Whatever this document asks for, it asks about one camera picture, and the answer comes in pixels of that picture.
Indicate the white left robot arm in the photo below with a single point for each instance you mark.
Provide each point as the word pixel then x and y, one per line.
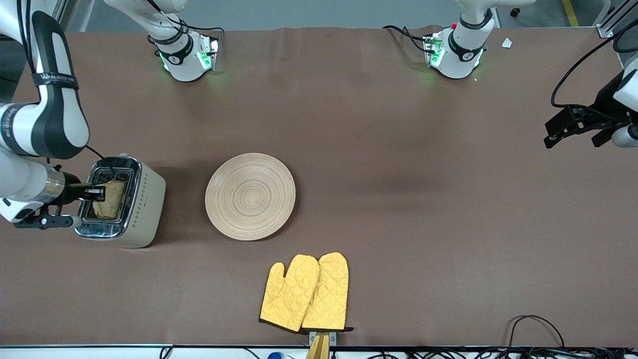
pixel 461 50

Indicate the aluminium frame profile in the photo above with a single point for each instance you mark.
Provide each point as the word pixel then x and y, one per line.
pixel 610 22
pixel 61 6

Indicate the black caster wheel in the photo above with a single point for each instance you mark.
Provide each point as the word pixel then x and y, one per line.
pixel 515 12

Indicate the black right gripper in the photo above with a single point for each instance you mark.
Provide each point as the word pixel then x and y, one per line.
pixel 73 190

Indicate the chrome and beige toaster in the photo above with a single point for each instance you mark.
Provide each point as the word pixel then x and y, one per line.
pixel 144 209

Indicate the small metal bracket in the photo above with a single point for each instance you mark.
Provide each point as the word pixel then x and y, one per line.
pixel 333 338

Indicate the yellow quilted oven mitt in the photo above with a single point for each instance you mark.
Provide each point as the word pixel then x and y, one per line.
pixel 329 294
pixel 289 294

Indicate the round wooden plate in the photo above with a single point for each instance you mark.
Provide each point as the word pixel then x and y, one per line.
pixel 250 197

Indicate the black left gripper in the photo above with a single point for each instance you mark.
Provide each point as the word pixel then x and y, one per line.
pixel 599 110

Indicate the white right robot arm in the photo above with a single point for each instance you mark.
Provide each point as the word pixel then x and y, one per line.
pixel 50 124

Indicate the brown toast slice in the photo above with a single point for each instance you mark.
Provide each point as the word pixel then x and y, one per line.
pixel 113 202

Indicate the wooden stick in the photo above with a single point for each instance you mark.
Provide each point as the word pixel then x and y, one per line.
pixel 318 349

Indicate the small white paper scrap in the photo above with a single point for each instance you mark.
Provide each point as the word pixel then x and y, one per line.
pixel 507 43

